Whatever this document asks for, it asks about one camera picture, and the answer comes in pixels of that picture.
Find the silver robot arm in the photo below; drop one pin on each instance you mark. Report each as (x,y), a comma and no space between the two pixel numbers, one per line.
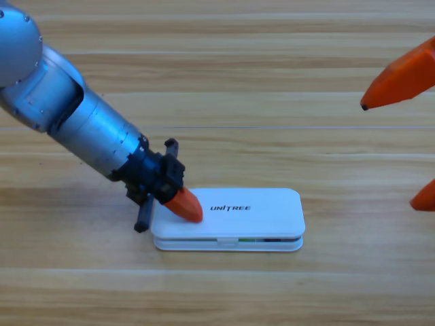
(68,112)

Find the white Unitree pencil case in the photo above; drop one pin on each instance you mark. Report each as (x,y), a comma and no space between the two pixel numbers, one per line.
(258,217)

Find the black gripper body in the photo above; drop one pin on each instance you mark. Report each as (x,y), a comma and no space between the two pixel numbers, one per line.
(156,176)

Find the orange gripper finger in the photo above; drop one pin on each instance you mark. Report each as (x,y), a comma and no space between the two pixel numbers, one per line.
(426,200)
(187,207)
(401,81)

